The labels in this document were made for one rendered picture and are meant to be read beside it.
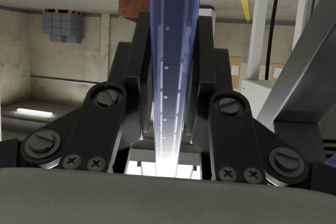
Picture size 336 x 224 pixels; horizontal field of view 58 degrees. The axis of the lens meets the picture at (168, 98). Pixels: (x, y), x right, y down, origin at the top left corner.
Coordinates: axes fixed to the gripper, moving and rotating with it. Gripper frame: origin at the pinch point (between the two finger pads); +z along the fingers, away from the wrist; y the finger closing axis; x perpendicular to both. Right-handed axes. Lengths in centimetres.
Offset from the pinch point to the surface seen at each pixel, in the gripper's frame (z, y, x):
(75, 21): 846, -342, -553
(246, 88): 60, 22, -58
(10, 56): 775, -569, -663
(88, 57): 811, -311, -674
